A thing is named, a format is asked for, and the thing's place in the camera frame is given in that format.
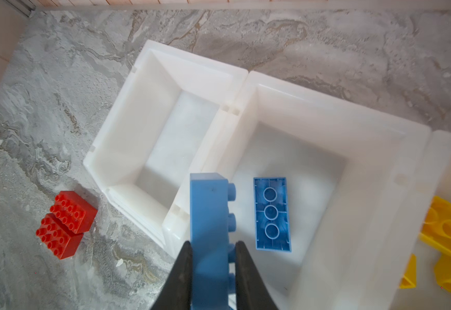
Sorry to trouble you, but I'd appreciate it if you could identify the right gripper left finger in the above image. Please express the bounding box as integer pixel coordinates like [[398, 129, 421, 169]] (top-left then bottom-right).
[[151, 241, 193, 310]]

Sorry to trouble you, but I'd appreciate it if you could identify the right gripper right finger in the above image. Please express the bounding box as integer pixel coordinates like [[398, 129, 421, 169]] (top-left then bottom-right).
[[235, 241, 278, 310]]

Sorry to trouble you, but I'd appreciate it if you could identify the blue brick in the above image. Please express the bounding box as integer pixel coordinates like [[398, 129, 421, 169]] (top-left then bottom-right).
[[189, 173, 237, 309], [253, 178, 291, 252]]

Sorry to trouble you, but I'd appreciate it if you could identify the red brick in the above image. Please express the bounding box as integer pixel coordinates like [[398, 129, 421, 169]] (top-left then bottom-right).
[[35, 213, 83, 260], [50, 191, 97, 234]]

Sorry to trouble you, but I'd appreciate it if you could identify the yellow sloped brick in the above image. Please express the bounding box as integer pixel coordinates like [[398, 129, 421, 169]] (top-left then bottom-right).
[[399, 254, 417, 289]]

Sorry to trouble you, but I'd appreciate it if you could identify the yellow long brick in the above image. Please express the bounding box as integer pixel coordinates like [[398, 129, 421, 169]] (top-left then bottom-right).
[[419, 196, 451, 257]]

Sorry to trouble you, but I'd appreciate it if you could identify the left white bin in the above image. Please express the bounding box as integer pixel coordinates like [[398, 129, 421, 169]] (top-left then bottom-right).
[[84, 40, 248, 257]]

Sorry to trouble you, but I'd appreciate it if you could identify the right white bin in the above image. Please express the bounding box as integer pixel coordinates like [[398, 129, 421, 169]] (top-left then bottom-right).
[[389, 130, 451, 309]]

